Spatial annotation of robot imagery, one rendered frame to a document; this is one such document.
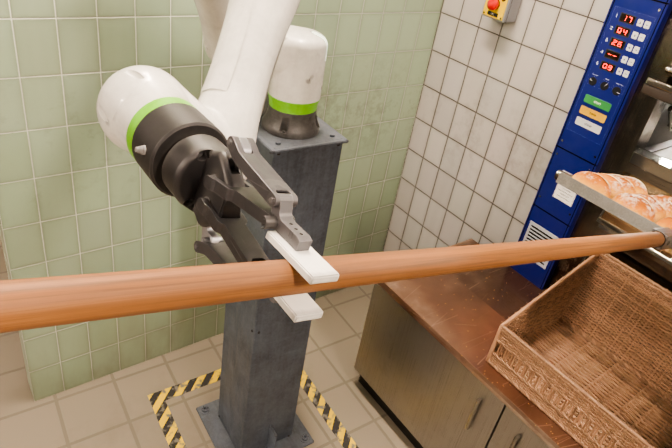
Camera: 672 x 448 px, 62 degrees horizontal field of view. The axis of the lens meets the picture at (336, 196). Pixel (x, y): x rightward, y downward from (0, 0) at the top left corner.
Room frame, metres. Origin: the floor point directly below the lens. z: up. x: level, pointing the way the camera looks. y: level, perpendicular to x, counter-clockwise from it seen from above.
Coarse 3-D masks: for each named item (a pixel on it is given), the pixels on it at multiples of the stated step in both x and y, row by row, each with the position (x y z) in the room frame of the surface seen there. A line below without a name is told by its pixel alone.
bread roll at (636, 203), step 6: (612, 198) 1.15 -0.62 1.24; (618, 198) 1.13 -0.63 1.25; (624, 198) 1.13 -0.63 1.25; (630, 198) 1.12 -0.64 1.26; (636, 198) 1.12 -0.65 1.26; (642, 198) 1.12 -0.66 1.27; (624, 204) 1.11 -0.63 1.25; (630, 204) 1.11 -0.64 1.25; (636, 204) 1.10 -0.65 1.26; (642, 204) 1.10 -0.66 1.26; (648, 204) 1.10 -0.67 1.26; (636, 210) 1.09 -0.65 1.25; (642, 210) 1.09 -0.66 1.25; (648, 210) 1.09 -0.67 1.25; (648, 216) 1.08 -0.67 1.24; (654, 216) 1.09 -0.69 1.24
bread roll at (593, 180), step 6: (576, 174) 1.22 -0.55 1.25; (582, 174) 1.21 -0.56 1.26; (588, 174) 1.20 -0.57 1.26; (594, 174) 1.20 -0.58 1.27; (582, 180) 1.19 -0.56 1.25; (588, 180) 1.19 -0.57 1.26; (594, 180) 1.18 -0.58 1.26; (600, 180) 1.18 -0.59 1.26; (606, 180) 1.19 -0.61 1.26; (588, 186) 1.18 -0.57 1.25; (594, 186) 1.17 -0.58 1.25; (600, 186) 1.17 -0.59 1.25; (606, 186) 1.17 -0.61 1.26; (600, 192) 1.16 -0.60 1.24; (606, 192) 1.16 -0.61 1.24
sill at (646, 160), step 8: (640, 152) 1.62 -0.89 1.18; (648, 152) 1.63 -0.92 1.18; (632, 160) 1.61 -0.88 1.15; (640, 160) 1.60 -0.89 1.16; (648, 160) 1.58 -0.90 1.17; (656, 160) 1.58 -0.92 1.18; (664, 160) 1.59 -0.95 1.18; (648, 168) 1.57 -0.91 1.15; (656, 168) 1.56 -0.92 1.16; (664, 168) 1.54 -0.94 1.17; (664, 176) 1.54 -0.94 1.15
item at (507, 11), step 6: (486, 0) 2.06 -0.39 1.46; (498, 0) 2.02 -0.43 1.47; (510, 0) 1.99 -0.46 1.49; (516, 0) 2.01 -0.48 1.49; (486, 6) 2.05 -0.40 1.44; (498, 6) 2.01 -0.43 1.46; (504, 6) 2.00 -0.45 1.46; (510, 6) 2.00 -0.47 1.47; (516, 6) 2.02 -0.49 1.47; (486, 12) 2.05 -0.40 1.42; (492, 12) 2.03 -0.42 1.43; (498, 12) 2.01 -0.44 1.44; (504, 12) 1.99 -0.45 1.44; (510, 12) 2.01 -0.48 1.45; (516, 12) 2.03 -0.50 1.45; (492, 18) 2.03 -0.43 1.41; (498, 18) 2.00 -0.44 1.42; (504, 18) 1.99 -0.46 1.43; (510, 18) 2.01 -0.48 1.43
